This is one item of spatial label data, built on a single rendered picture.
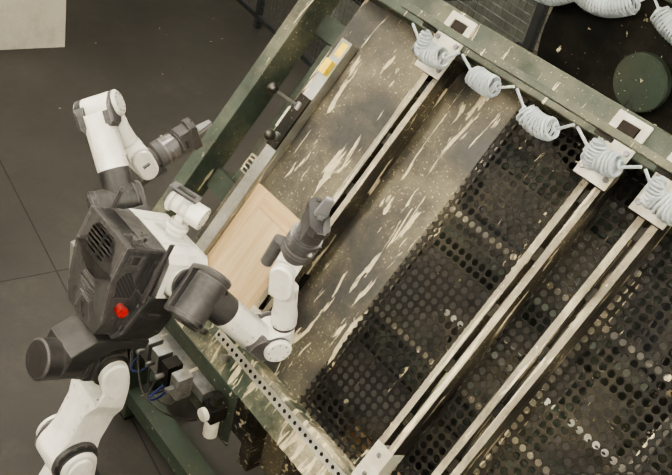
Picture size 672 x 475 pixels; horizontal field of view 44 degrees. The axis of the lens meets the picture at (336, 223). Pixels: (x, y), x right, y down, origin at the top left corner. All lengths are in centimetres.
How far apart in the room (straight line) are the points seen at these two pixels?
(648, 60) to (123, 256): 160
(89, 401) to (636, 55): 189
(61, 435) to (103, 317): 52
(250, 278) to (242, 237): 15
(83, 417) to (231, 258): 68
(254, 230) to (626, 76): 125
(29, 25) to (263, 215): 375
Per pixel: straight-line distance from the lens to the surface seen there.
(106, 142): 242
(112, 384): 244
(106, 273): 216
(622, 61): 271
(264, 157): 274
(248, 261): 270
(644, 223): 214
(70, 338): 235
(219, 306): 214
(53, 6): 619
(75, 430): 257
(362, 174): 247
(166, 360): 274
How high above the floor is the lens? 272
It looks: 34 degrees down
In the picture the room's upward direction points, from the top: 15 degrees clockwise
